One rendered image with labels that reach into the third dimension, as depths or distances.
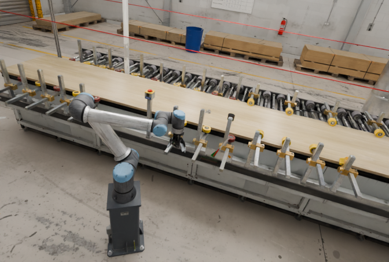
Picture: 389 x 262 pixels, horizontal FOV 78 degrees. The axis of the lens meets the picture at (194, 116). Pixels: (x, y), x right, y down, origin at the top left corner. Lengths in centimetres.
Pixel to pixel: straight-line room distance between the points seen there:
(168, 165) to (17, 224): 153
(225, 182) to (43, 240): 184
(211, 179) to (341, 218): 140
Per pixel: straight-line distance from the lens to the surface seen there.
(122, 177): 187
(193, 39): 768
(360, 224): 318
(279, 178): 235
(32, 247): 274
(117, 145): 195
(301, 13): 908
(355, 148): 284
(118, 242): 241
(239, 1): 904
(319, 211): 302
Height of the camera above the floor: 219
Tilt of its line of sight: 31 degrees down
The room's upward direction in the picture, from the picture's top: 8 degrees clockwise
